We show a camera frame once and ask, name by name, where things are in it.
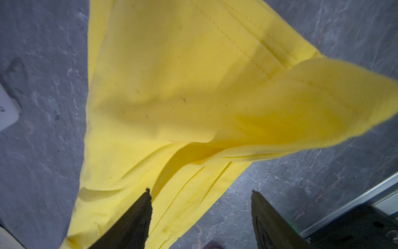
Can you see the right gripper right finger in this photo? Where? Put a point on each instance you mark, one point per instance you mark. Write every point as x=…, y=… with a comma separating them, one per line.
x=271, y=229

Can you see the white plastic laundry basket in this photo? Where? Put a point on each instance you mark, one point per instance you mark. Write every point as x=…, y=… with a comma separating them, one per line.
x=10, y=110

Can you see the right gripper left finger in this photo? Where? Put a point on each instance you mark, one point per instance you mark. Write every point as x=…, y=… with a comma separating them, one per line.
x=132, y=229

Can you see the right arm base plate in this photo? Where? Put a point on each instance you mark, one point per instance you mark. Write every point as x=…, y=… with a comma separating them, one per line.
x=363, y=227

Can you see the aluminium frame rail front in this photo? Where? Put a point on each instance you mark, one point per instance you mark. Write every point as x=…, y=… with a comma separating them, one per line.
x=383, y=197

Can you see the yellow trousers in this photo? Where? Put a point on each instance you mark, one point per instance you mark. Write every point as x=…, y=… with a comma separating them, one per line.
x=185, y=95

